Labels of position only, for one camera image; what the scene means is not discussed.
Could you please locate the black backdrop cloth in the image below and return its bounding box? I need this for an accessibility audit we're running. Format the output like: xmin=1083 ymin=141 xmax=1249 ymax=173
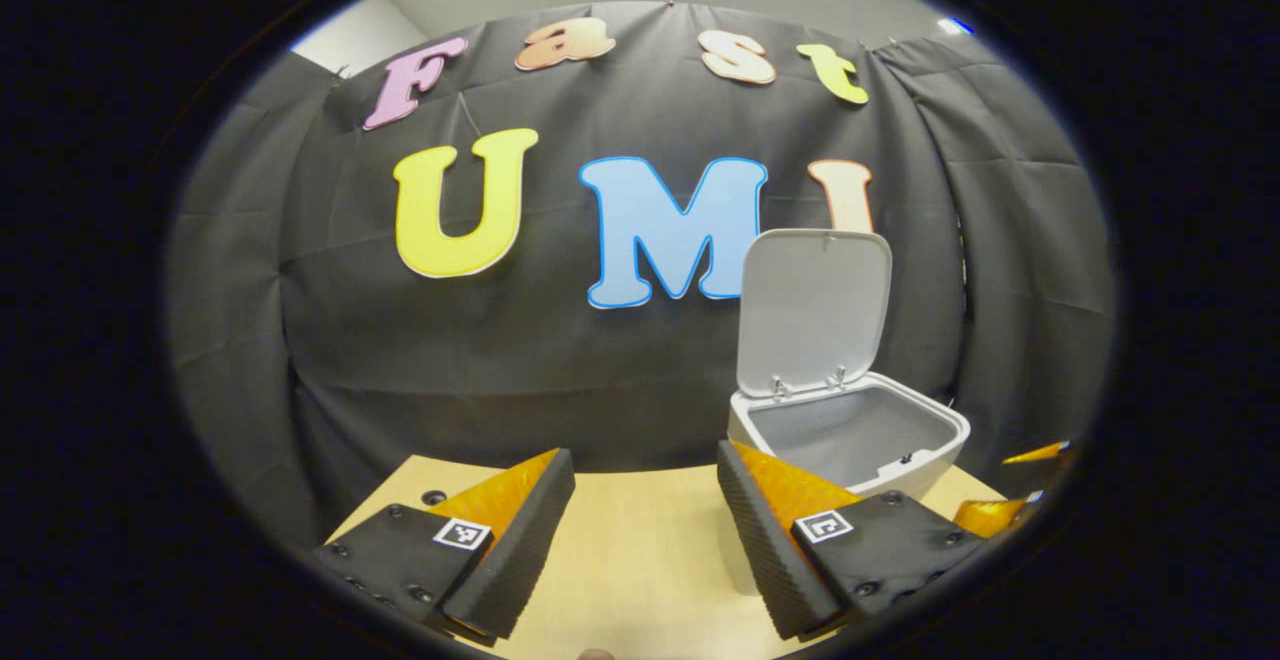
xmin=165 ymin=0 xmax=1116 ymax=551

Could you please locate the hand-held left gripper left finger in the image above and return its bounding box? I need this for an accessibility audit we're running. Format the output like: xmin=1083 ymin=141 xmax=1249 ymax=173
xmin=310 ymin=448 xmax=578 ymax=646

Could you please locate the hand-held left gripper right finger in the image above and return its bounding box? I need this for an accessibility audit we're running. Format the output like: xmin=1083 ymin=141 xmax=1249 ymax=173
xmin=716 ymin=440 xmax=996 ymax=641

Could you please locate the white desktop garbage bin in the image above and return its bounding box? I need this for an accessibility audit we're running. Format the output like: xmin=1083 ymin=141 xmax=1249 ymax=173
xmin=727 ymin=228 xmax=972 ymax=501

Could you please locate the wooden desktop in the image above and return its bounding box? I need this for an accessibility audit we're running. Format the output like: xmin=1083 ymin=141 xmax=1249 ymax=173
xmin=325 ymin=455 xmax=1006 ymax=660

